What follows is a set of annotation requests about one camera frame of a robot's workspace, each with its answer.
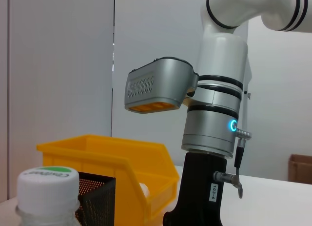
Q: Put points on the white stand pole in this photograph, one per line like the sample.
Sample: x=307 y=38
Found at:
x=246 y=104

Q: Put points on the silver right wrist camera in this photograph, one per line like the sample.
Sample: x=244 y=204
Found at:
x=161 y=84

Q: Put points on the white and silver right robot arm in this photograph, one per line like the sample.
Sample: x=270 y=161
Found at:
x=219 y=60

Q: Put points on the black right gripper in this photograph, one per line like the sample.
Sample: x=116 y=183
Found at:
x=195 y=187

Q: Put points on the clear bottle with green label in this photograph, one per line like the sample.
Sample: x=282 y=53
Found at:
x=46 y=189

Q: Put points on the brown cardboard box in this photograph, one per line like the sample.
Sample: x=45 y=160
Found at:
x=301 y=168

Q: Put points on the black mesh pen holder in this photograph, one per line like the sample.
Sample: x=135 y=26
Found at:
x=97 y=199

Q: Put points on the yellow plastic bin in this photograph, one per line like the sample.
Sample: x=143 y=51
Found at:
x=122 y=160

